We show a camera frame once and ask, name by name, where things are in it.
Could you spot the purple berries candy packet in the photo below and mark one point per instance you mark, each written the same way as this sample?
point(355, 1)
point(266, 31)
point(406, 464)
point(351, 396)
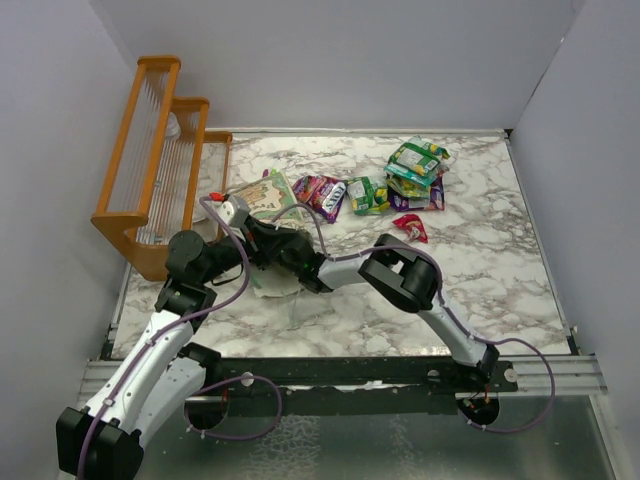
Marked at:
point(323, 194)

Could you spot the small red candy packet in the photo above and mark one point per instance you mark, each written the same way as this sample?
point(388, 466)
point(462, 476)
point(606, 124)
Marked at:
point(413, 226)

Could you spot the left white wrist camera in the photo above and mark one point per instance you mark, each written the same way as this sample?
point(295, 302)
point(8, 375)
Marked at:
point(232, 210)

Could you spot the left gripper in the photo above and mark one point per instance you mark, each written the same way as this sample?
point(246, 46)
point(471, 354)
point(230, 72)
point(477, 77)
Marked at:
point(264, 240)

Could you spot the green paper bag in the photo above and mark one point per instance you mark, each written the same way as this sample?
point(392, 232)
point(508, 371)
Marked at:
point(266, 197)

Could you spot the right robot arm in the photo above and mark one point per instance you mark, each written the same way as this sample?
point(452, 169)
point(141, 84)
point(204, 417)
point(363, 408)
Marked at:
point(406, 277)

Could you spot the teal snack packet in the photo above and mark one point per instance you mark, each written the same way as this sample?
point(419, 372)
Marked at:
point(413, 177)

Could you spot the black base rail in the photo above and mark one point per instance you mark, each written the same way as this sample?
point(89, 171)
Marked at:
point(330, 386)

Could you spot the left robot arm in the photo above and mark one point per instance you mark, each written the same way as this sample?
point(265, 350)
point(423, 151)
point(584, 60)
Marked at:
point(107, 438)

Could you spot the purple snack packet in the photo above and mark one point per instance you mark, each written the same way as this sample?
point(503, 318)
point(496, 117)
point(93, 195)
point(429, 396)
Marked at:
point(436, 201)

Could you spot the orange wooden rack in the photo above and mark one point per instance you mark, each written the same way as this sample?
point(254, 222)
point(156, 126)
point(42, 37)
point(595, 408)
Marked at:
point(151, 184)

